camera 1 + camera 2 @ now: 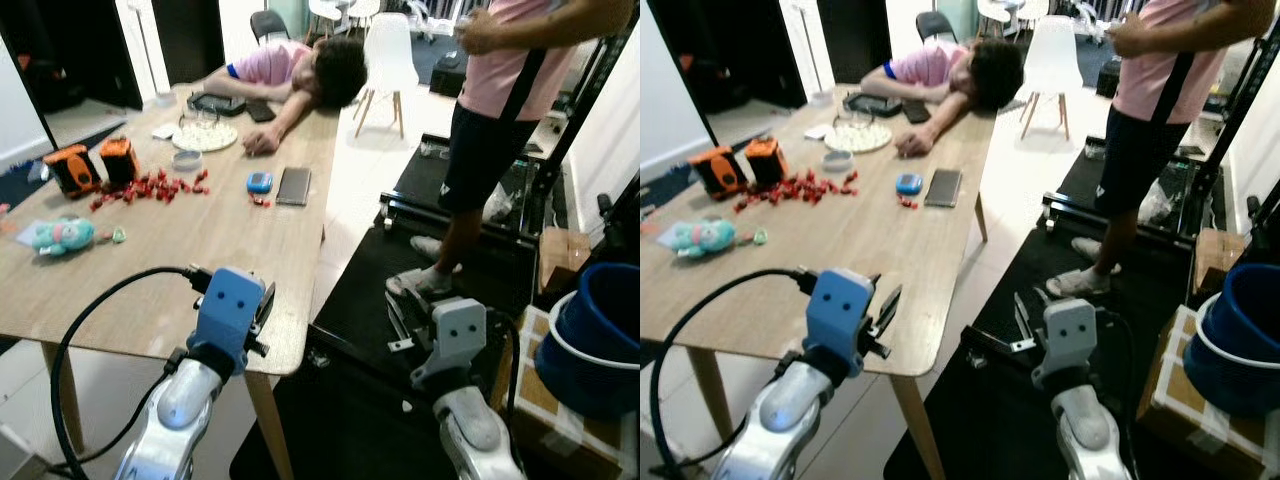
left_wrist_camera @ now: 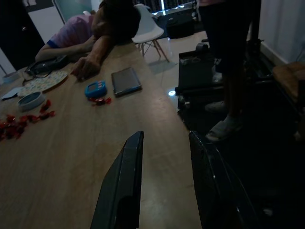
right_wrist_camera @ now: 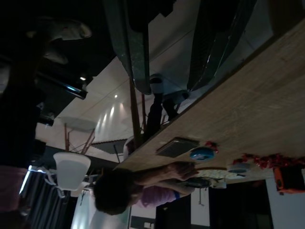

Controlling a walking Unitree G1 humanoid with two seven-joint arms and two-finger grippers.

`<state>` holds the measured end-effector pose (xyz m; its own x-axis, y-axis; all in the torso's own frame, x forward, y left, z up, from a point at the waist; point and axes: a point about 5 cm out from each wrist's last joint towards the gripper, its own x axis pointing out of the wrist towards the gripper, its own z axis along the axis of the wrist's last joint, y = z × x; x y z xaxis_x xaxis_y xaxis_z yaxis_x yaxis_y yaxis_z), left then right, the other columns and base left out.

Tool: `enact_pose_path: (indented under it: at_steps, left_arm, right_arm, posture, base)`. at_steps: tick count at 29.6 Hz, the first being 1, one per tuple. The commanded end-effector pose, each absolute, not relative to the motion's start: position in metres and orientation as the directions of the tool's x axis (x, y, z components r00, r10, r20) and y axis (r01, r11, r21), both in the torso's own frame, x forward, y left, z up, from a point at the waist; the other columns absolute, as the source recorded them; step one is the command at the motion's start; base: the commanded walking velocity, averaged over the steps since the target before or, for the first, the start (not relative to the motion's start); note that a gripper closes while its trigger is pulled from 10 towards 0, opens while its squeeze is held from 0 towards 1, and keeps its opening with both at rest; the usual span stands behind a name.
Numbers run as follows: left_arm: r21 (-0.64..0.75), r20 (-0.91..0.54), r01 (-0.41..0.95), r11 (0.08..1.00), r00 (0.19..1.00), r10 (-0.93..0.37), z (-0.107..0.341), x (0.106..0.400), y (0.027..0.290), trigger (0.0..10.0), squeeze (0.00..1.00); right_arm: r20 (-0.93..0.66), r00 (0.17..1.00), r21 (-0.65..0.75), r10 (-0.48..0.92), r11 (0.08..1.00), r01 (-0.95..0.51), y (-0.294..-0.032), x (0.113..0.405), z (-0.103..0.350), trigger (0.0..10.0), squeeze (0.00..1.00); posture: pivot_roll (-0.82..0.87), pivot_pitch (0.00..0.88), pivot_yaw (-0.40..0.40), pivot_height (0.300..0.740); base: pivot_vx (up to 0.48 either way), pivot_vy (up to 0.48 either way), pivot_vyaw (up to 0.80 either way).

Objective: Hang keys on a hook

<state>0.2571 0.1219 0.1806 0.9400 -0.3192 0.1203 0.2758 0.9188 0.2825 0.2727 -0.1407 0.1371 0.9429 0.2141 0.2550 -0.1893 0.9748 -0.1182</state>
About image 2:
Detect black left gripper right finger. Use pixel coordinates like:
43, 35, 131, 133
188, 130, 260, 229

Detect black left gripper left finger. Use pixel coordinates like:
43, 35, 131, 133
90, 130, 144, 229

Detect person's bare hand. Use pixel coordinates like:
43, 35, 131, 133
71, 56, 102, 81

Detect blue handheld device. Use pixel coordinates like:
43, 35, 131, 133
84, 81, 108, 98

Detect black open equipment case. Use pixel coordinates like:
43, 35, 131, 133
175, 42, 226, 112

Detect patterned round plate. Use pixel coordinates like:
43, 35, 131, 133
23, 70, 69, 93

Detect black pouch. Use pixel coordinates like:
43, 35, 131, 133
24, 54, 69, 77

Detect standing person in dark trousers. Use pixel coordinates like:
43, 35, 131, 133
199, 0, 254, 143

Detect blue cloth piece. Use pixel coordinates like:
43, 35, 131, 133
0, 87, 22, 101

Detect person in pink shirt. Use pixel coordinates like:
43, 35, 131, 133
35, 0, 141, 63

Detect white shell chair wooden legs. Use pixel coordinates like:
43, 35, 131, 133
131, 4, 170, 63

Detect black bag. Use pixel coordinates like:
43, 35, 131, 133
166, 18, 195, 39

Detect dark door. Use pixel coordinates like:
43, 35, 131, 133
0, 0, 46, 71

